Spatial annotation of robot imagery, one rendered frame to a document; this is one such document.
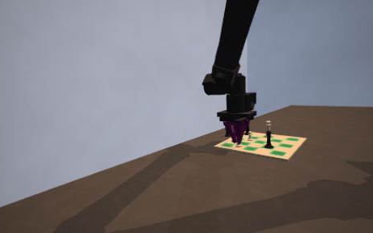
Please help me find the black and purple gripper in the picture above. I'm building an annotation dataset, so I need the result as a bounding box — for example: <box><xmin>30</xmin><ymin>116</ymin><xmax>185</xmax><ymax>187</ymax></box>
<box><xmin>217</xmin><ymin>93</ymin><xmax>256</xmax><ymax>144</ymax></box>

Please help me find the green and cream chessboard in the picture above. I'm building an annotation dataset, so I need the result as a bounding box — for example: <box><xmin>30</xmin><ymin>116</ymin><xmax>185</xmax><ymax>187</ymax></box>
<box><xmin>214</xmin><ymin>133</ymin><xmax>307</xmax><ymax>162</ymax></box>

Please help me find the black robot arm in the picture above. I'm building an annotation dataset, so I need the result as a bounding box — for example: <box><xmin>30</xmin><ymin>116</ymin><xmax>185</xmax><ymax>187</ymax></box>
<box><xmin>202</xmin><ymin>0</ymin><xmax>259</xmax><ymax>112</ymax></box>

